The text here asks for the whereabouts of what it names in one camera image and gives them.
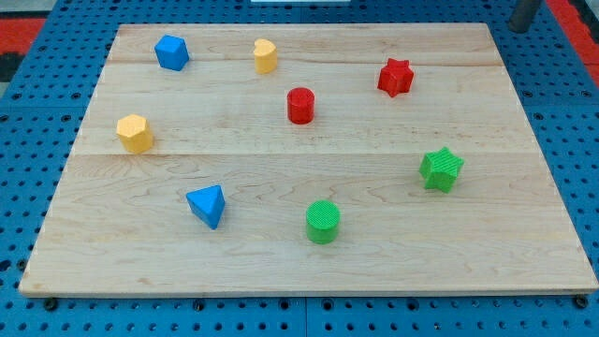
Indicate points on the blue triangle block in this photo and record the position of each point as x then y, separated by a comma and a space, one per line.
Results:
207, 204

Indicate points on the yellow heart block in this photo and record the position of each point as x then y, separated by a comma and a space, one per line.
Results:
265, 54

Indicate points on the green cylinder block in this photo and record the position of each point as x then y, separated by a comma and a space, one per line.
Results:
322, 221

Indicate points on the green star block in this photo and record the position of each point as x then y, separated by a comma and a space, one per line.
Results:
440, 169

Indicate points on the wooden board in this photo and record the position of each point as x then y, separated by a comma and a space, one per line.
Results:
119, 224

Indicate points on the red cylinder block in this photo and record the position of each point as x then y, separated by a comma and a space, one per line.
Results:
300, 105

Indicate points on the grey robot arm rod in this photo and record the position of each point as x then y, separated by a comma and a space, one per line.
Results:
522, 16

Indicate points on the red star block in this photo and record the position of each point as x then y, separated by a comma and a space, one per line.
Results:
396, 77

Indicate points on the blue cube block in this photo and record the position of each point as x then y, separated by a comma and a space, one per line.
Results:
171, 52

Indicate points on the yellow hexagon block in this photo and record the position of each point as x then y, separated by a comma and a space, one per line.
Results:
135, 133

